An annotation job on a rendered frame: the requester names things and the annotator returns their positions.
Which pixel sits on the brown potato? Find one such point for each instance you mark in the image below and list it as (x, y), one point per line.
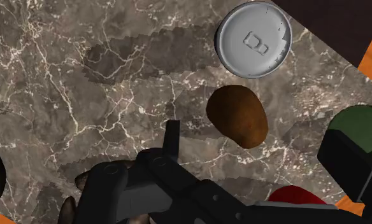
(237, 116)

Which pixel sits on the grey round can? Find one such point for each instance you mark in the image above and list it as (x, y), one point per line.
(253, 39)

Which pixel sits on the red round object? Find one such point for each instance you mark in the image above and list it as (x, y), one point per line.
(293, 195)

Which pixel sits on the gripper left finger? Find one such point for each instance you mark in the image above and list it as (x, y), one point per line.
(161, 173)

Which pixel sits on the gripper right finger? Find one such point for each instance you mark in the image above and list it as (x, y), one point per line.
(347, 161)

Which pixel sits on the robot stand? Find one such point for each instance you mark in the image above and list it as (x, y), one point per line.
(335, 23)

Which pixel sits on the green round object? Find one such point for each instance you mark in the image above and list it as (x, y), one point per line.
(361, 124)

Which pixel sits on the brown rounded object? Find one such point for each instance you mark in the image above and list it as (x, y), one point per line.
(68, 212)
(81, 181)

